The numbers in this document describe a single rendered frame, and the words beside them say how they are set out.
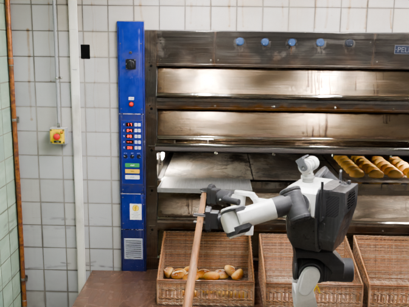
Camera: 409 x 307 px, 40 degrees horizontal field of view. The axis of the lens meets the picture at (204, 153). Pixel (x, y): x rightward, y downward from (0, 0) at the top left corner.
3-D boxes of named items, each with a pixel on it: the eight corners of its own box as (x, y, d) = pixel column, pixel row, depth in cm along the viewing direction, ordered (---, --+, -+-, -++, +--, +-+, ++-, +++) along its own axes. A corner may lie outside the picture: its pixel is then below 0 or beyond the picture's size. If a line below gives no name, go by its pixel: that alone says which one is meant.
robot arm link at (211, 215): (204, 209, 264) (229, 211, 262) (207, 203, 274) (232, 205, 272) (204, 234, 267) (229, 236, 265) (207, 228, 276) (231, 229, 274)
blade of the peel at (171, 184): (252, 194, 321) (252, 189, 320) (157, 192, 323) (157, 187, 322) (249, 179, 356) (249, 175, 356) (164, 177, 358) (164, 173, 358)
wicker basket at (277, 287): (255, 273, 359) (257, 232, 354) (344, 275, 358) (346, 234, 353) (262, 309, 311) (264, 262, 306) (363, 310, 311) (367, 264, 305)
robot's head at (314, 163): (318, 175, 263) (319, 156, 261) (311, 179, 254) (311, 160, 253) (305, 173, 266) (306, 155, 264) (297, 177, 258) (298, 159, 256)
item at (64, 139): (53, 142, 348) (52, 126, 346) (69, 142, 348) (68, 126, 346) (49, 144, 341) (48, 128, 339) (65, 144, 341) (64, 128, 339)
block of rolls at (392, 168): (332, 158, 421) (332, 151, 420) (395, 159, 420) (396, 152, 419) (350, 178, 362) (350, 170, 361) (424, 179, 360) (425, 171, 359)
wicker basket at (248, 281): (162, 270, 361) (162, 229, 356) (249, 272, 360) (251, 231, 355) (154, 305, 314) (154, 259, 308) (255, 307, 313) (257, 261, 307)
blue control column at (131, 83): (156, 247, 561) (154, 28, 518) (171, 247, 561) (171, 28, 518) (123, 351, 372) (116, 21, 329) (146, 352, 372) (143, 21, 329)
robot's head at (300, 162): (319, 166, 258) (310, 152, 259) (312, 170, 251) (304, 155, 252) (308, 173, 262) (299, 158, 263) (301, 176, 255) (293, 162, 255)
